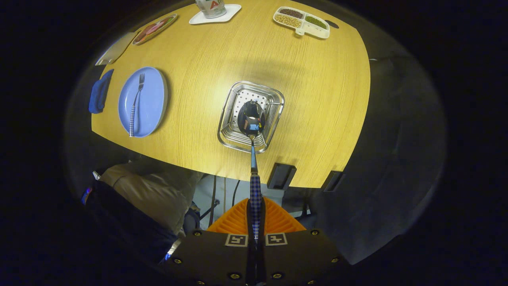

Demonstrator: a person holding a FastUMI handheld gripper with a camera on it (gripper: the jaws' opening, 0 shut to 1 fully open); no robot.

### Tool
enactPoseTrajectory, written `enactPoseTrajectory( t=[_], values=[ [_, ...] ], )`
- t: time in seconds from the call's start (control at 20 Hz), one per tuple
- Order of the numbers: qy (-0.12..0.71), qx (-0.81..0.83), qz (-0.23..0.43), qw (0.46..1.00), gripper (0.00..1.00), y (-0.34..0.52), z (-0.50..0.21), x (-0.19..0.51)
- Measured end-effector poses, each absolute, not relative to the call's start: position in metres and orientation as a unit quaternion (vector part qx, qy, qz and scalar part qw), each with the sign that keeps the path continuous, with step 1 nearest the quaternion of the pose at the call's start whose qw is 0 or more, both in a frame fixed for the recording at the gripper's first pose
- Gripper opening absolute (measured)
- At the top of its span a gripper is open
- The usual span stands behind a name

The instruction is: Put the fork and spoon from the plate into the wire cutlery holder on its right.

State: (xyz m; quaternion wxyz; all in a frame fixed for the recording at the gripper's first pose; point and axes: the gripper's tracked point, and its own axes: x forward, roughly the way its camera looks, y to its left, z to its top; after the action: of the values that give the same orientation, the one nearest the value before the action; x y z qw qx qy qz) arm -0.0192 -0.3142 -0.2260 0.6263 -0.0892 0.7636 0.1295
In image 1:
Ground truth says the spoon with blue checked handle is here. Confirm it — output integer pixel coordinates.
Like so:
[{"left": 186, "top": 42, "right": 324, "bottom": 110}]
[{"left": 237, "top": 100, "right": 266, "bottom": 243}]

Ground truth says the white toaster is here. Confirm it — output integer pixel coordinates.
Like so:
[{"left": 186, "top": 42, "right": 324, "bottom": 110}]
[{"left": 95, "top": 32, "right": 137, "bottom": 66}]

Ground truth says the person's beige trouser leg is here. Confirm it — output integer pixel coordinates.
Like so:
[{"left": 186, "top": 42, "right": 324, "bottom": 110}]
[{"left": 98, "top": 159, "right": 204, "bottom": 235}]

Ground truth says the blue round plate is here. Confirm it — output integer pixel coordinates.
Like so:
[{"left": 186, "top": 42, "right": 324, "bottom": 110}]
[{"left": 118, "top": 66, "right": 168, "bottom": 138}]

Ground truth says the round plate of toy food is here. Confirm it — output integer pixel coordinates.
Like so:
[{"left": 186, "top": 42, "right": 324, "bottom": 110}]
[{"left": 132, "top": 14, "right": 178, "bottom": 45}]

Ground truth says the blue folded cloth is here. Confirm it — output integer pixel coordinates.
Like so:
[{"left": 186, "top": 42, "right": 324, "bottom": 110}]
[{"left": 88, "top": 69, "right": 115, "bottom": 114}]

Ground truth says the pile of yellow beans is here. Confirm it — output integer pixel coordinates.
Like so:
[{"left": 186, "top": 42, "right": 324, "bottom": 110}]
[{"left": 275, "top": 15, "right": 302, "bottom": 28}]

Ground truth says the black table bracket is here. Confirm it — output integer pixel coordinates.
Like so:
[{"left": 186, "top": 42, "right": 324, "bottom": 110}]
[
  {"left": 267, "top": 162, "right": 297, "bottom": 190},
  {"left": 321, "top": 171, "right": 344, "bottom": 193}
]

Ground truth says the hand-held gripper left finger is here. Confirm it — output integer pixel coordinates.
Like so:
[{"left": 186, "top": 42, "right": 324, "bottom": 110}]
[{"left": 161, "top": 197, "right": 254, "bottom": 286}]

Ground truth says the white plastic drink bottle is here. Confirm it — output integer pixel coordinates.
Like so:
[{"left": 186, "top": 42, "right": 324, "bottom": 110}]
[{"left": 195, "top": 0, "right": 227, "bottom": 19}]

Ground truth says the metal wire basket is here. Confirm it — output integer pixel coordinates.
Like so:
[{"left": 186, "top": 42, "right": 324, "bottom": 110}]
[{"left": 217, "top": 81, "right": 285, "bottom": 154}]

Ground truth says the person's dark clothing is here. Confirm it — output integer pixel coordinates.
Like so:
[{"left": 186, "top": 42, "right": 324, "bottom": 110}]
[{"left": 85, "top": 181, "right": 179, "bottom": 263}]

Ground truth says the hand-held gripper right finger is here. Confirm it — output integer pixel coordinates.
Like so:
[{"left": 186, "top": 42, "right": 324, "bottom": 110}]
[{"left": 256, "top": 197, "right": 350, "bottom": 286}]

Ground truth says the pile of green beans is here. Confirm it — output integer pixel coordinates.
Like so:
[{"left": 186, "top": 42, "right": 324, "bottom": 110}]
[{"left": 305, "top": 15, "right": 328, "bottom": 29}]

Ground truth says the white divided tray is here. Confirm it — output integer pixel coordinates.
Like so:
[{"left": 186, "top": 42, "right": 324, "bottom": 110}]
[{"left": 273, "top": 6, "right": 331, "bottom": 39}]

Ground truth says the fork with blue checked handle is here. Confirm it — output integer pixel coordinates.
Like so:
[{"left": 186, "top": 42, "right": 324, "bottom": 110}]
[{"left": 129, "top": 73, "right": 146, "bottom": 137}]

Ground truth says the white square coaster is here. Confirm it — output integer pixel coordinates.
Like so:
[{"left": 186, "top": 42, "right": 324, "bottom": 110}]
[{"left": 189, "top": 4, "right": 242, "bottom": 25}]

